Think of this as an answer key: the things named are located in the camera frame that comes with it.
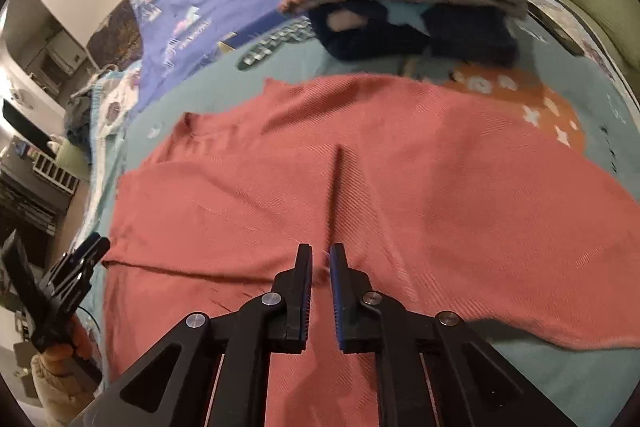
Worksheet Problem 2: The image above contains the dark shelf unit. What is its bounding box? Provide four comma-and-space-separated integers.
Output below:
0, 98, 82, 239

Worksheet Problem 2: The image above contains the white cabinet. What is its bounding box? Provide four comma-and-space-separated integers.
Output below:
7, 0, 97, 100

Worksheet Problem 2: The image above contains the salmon red knit garment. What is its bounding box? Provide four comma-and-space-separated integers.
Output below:
102, 74, 638, 427

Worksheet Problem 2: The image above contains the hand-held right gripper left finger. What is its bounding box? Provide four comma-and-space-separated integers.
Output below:
67, 243, 314, 427

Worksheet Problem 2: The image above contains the pale patterned quilt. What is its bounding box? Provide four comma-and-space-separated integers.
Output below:
64, 66, 147, 148

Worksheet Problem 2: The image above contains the navy garment with pale print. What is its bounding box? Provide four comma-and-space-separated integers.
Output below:
307, 2, 432, 62

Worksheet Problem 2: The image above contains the dark navy folded cloth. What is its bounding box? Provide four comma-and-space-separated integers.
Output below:
424, 4, 519, 68

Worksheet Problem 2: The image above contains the teal printed blanket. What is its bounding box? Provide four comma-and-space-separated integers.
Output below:
65, 0, 640, 427

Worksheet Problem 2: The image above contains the person's left forearm cream sleeve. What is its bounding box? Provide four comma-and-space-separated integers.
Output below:
31, 351, 103, 425

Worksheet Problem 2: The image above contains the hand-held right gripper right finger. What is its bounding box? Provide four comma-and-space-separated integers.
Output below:
330, 243, 576, 427

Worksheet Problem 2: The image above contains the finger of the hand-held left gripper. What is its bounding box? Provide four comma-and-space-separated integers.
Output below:
46, 251, 85, 284
75, 233, 111, 269

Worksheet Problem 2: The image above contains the person's left hand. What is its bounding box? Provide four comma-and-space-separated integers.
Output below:
37, 324, 93, 360

